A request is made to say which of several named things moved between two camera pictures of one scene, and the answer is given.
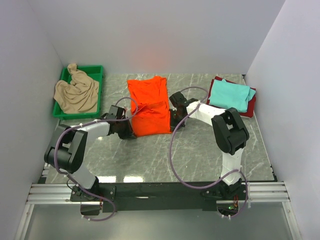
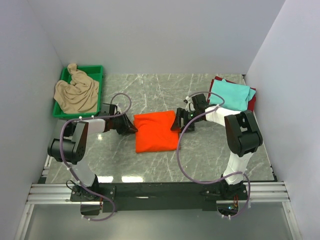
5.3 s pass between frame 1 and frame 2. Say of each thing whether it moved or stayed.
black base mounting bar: stayed
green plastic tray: stayed
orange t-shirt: moved
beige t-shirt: stayed
